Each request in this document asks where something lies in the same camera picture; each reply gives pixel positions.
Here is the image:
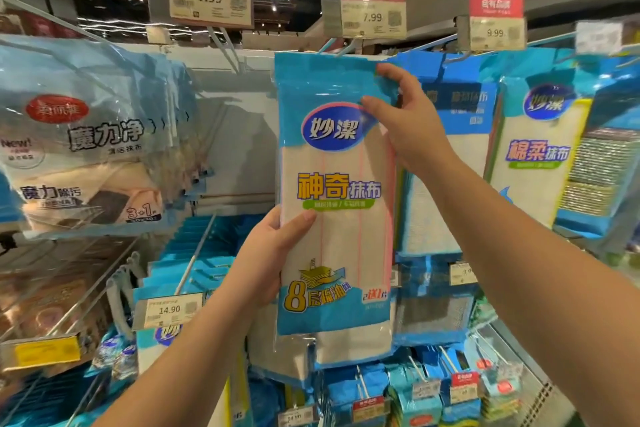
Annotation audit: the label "person's left hand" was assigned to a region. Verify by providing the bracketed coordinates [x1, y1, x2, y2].
[232, 206, 317, 309]

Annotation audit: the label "person's right hand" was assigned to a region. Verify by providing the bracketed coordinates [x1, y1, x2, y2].
[360, 63, 456, 179]

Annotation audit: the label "blue dishcloth packet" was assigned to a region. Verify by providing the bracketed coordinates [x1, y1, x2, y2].
[275, 51, 398, 368]

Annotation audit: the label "blue-label white cloth packet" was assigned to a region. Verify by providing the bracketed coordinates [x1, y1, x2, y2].
[395, 51, 499, 258]

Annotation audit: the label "blue cloth packets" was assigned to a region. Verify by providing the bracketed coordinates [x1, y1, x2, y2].
[248, 302, 396, 388]

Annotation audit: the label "cotton-soft cloth packet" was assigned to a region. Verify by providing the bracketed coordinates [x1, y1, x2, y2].
[488, 49, 593, 228]

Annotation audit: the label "blue steel-cloth packets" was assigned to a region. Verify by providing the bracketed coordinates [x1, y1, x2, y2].
[395, 256, 479, 343]

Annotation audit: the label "hung scouring pad packet bunch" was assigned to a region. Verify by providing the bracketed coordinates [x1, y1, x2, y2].
[555, 51, 640, 238]

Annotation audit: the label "person's right forearm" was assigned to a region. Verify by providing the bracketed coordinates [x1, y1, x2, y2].
[425, 156, 640, 427]

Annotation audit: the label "metal peg hook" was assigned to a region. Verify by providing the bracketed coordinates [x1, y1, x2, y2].
[212, 26, 241, 73]
[178, 213, 216, 295]

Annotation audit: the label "yellowish price tag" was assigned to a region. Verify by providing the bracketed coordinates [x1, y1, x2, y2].
[450, 262, 479, 288]
[140, 292, 204, 330]

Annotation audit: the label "striped sponge packets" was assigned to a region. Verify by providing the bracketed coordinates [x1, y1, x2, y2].
[325, 332, 526, 427]

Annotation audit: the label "hanging grey packets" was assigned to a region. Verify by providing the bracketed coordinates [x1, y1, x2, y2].
[0, 36, 201, 238]

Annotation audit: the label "hanging brownish packets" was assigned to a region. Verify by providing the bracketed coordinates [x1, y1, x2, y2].
[0, 242, 131, 343]

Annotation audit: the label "bright yellow price tag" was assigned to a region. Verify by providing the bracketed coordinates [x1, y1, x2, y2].
[0, 334, 83, 371]

